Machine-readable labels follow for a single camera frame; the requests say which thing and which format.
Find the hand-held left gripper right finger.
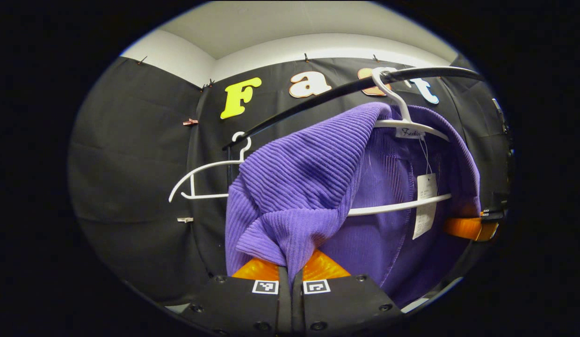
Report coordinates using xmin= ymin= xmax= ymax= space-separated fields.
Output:
xmin=292 ymin=249 xmax=405 ymax=336

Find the purple ribbed jacket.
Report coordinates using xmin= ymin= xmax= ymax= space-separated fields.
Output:
xmin=225 ymin=102 xmax=481 ymax=307

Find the black clothes rack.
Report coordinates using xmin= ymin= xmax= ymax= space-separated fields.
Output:
xmin=222 ymin=66 xmax=485 ymax=188

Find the white hanger with label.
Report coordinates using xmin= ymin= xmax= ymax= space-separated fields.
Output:
xmin=348 ymin=67 xmax=453 ymax=217

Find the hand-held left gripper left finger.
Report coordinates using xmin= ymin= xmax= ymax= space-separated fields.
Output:
xmin=178 ymin=257 xmax=291 ymax=336

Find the plain white wire hanger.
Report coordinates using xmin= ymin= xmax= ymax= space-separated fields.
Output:
xmin=168 ymin=132 xmax=252 ymax=203

